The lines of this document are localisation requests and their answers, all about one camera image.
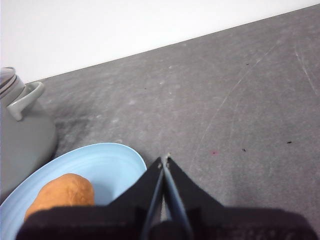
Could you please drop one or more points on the brown potato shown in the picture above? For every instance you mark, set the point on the brown potato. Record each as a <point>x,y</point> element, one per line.
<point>65,192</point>

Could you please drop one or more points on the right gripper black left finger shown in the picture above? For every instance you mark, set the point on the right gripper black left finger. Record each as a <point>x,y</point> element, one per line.
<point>100,222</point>

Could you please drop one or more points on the blue round plate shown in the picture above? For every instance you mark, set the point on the blue round plate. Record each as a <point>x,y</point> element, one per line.
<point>100,162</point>

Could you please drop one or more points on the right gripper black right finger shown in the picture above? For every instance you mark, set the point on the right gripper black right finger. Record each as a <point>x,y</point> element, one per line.
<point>225,225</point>

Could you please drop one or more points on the pale green electric steamer pot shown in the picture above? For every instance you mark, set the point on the pale green electric steamer pot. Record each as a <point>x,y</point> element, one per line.
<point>25,140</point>

